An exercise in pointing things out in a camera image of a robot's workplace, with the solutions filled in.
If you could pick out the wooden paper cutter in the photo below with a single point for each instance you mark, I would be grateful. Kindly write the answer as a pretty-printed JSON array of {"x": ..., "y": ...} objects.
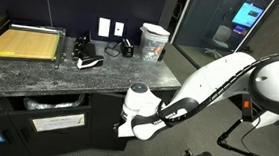
[{"x": 23, "y": 44}]

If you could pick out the white wall outlet plate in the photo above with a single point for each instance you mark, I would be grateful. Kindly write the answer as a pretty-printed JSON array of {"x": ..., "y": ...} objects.
[{"x": 119, "y": 29}]

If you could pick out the black trash drawer white label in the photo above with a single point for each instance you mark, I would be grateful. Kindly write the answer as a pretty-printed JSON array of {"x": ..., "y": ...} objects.
[{"x": 57, "y": 138}]

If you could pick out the white door frame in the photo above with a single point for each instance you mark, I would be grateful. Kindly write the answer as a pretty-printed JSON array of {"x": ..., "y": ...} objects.
[{"x": 181, "y": 17}]

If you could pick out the blue computer monitor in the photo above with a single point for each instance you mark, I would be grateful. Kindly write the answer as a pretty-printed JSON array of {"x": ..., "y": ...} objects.
[{"x": 248, "y": 14}]

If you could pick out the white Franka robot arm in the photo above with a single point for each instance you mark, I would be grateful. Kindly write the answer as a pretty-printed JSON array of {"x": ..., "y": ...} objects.
[{"x": 213, "y": 77}]

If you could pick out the grey office chair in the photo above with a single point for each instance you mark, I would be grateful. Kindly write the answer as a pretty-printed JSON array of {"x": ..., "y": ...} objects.
[{"x": 220, "y": 37}]

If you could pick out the black hole punch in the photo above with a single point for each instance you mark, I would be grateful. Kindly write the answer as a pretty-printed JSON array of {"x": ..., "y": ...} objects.
[{"x": 83, "y": 43}]

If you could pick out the clear plastic lidded container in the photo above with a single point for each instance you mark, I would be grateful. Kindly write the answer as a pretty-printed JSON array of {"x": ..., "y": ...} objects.
[{"x": 153, "y": 42}]

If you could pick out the white light switch plate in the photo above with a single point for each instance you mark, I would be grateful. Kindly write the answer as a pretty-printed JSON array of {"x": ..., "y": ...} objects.
[{"x": 104, "y": 27}]

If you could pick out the black and white stapler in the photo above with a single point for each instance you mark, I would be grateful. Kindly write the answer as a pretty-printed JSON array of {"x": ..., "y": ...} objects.
[{"x": 90, "y": 62}]

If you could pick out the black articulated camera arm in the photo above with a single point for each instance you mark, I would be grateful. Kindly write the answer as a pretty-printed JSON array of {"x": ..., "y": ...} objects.
[{"x": 240, "y": 151}]

